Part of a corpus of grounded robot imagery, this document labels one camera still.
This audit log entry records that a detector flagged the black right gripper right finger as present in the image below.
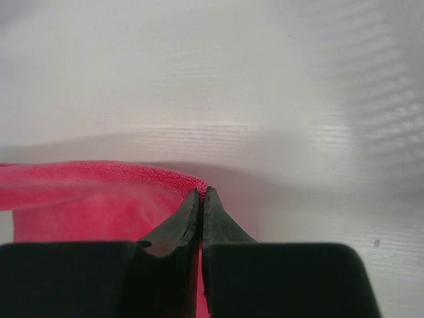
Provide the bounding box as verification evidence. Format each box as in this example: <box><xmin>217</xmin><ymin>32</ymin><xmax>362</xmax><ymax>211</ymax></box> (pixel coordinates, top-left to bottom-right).
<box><xmin>202</xmin><ymin>187</ymin><xmax>381</xmax><ymax>318</ymax></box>

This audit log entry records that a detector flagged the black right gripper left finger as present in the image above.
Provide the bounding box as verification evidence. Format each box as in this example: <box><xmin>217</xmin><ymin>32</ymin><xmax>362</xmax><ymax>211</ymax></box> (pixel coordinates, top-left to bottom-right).
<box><xmin>1</xmin><ymin>190</ymin><xmax>200</xmax><ymax>317</ymax></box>

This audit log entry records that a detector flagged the pink microfiber towel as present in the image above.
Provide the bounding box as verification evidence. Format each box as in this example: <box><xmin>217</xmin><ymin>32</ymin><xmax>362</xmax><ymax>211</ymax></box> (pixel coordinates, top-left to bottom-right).
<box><xmin>1</xmin><ymin>161</ymin><xmax>207</xmax><ymax>317</ymax></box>

